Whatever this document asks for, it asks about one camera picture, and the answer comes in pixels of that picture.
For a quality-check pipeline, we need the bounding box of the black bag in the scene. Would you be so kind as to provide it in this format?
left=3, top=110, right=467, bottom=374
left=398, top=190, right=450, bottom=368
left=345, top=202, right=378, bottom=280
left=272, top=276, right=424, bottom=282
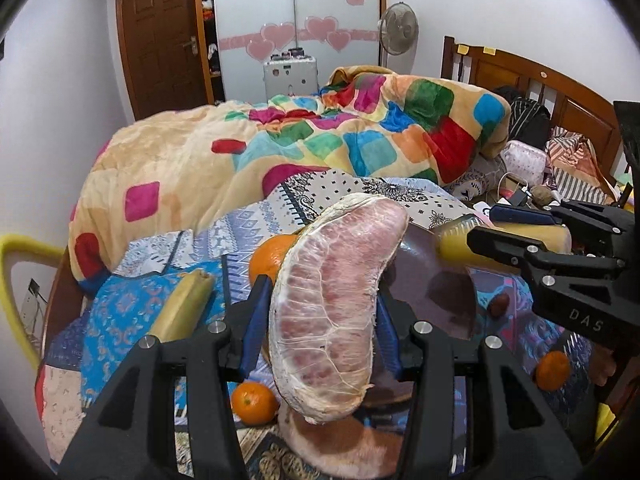
left=492, top=85, right=552, bottom=151

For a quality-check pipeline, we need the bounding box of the brown kiwi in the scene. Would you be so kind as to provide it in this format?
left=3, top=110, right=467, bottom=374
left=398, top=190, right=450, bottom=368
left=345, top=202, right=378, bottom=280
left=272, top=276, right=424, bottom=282
left=530, top=185, right=561, bottom=207

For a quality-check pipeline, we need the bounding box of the wooden headboard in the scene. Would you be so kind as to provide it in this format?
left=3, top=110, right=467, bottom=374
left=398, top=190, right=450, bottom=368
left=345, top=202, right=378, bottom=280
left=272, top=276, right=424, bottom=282
left=442, top=36, right=626, bottom=187

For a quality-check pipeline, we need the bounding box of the green-yellow banana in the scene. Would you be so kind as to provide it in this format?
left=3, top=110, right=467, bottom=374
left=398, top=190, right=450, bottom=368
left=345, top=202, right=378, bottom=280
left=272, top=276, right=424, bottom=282
left=148, top=268, right=216, bottom=344

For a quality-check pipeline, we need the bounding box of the striped cloth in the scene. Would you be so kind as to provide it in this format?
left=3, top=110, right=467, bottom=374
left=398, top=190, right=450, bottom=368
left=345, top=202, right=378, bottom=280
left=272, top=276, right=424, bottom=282
left=545, top=127, right=615, bottom=206

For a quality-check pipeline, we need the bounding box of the peeled pink pomelo segment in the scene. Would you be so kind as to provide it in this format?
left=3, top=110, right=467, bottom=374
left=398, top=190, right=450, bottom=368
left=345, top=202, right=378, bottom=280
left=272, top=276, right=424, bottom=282
left=269, top=192, right=410, bottom=426

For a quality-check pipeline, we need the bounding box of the standing fan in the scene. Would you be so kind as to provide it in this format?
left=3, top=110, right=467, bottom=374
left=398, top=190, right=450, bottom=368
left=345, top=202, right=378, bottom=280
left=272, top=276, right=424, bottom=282
left=377, top=2, right=420, bottom=74

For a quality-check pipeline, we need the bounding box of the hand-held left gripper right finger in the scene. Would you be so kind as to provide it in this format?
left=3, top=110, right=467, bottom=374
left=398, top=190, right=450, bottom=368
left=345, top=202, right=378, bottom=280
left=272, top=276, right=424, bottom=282
left=375, top=292, right=584, bottom=480

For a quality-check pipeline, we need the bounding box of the brown wooden door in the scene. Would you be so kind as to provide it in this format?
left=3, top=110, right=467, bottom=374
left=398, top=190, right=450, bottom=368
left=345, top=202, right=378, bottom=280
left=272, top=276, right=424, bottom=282
left=116, top=0, right=212, bottom=122

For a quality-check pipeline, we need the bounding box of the orange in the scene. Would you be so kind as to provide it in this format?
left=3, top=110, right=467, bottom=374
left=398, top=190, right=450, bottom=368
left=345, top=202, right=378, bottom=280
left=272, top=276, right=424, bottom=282
left=248, top=234, right=301, bottom=287
left=231, top=382, right=280, bottom=427
left=535, top=351, right=572, bottom=392

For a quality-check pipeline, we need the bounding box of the colourful checked quilt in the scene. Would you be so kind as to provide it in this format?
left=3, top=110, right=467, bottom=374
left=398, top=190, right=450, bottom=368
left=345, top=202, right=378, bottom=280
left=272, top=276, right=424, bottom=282
left=67, top=65, right=512, bottom=297

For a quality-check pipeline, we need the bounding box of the wardrobe with heart stickers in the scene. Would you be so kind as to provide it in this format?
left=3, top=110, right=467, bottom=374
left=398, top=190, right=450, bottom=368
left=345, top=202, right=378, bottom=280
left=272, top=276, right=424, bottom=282
left=200, top=0, right=388, bottom=107

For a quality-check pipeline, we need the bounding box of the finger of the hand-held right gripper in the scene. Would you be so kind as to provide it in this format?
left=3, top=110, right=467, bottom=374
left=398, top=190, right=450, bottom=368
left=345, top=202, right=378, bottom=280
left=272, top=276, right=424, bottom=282
left=489, top=199, right=630, bottom=236
left=466, top=226, right=623, bottom=307

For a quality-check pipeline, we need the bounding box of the pink pillow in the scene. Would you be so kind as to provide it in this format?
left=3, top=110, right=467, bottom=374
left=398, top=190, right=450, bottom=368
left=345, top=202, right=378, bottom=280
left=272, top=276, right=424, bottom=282
left=501, top=140, right=551, bottom=187

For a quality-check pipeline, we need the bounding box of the blue patterned bed sheet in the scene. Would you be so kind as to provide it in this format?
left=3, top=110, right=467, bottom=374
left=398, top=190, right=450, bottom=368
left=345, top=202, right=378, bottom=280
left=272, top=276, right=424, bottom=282
left=35, top=167, right=601, bottom=480

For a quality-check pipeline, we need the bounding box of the small brown date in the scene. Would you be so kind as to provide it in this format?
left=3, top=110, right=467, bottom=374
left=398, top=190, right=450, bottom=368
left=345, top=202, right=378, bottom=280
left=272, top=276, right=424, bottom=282
left=487, top=292, right=511, bottom=319

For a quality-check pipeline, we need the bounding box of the white charger cable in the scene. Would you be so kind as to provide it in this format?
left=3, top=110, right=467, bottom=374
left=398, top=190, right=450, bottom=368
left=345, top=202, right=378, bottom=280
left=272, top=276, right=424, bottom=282
left=495, top=172, right=537, bottom=207

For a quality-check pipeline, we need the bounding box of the pomelo peel piece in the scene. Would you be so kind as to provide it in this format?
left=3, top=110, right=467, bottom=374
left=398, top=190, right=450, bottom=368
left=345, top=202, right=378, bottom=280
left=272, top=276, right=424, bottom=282
left=277, top=400, right=407, bottom=479

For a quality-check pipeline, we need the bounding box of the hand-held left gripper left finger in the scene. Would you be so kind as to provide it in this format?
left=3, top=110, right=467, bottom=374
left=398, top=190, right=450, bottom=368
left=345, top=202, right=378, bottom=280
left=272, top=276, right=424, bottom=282
left=57, top=275, right=274, bottom=480

